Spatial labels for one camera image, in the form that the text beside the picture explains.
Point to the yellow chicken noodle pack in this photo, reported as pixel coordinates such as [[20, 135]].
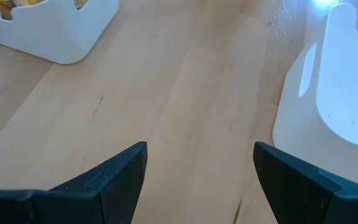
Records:
[[11, 4], [80, 3]]

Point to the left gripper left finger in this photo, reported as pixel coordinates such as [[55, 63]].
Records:
[[73, 205]]

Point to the white plastic bin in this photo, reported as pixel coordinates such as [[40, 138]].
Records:
[[346, 77], [57, 37]]

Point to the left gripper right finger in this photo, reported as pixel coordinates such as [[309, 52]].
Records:
[[306, 199]]

